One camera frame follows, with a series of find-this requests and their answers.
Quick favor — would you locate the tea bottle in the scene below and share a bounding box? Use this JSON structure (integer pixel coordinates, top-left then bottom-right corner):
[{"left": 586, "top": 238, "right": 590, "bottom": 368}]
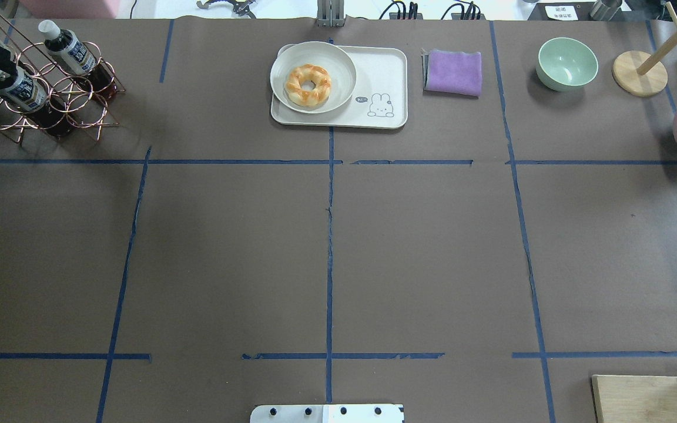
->
[{"left": 0, "top": 67, "right": 73, "bottom": 137}]

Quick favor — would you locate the tea bottle right rack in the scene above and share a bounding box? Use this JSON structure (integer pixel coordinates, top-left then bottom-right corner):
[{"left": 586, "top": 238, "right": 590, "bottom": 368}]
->
[{"left": 38, "top": 19, "right": 118, "bottom": 101}]

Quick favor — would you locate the cream bunny serving tray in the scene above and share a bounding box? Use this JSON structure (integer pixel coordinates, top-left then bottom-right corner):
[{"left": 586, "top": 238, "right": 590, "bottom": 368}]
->
[{"left": 270, "top": 45, "right": 408, "bottom": 129}]

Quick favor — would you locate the glazed twisted donut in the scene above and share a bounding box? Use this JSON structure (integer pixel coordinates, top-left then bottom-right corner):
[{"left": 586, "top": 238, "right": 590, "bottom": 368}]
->
[{"left": 284, "top": 63, "right": 333, "bottom": 108}]

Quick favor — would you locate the white round plate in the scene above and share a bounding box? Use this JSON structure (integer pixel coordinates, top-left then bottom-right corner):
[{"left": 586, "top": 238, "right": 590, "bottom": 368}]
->
[{"left": 270, "top": 41, "right": 357, "bottom": 113}]

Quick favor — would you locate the purple folded cloth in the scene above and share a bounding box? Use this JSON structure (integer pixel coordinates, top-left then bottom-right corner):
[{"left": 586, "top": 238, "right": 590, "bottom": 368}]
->
[{"left": 421, "top": 50, "right": 482, "bottom": 98}]

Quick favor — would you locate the mint green bowl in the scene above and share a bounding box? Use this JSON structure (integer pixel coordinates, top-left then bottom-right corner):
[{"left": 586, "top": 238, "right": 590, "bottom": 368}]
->
[{"left": 535, "top": 37, "right": 599, "bottom": 92}]

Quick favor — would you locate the wooden mug tree stand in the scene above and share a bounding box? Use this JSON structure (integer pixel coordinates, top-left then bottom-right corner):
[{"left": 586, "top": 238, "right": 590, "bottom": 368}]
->
[{"left": 612, "top": 1, "right": 677, "bottom": 98}]

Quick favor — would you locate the bamboo cutting board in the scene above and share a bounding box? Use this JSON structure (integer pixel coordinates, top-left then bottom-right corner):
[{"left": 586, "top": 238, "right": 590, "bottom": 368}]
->
[{"left": 591, "top": 375, "right": 677, "bottom": 422}]

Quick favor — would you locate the copper wire bottle rack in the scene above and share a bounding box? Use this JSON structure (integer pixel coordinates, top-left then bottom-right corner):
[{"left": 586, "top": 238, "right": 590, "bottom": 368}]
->
[{"left": 0, "top": 16, "right": 126, "bottom": 145}]

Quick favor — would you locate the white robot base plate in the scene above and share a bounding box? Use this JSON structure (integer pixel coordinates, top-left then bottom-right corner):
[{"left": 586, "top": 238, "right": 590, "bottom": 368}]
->
[{"left": 249, "top": 404, "right": 405, "bottom": 422}]

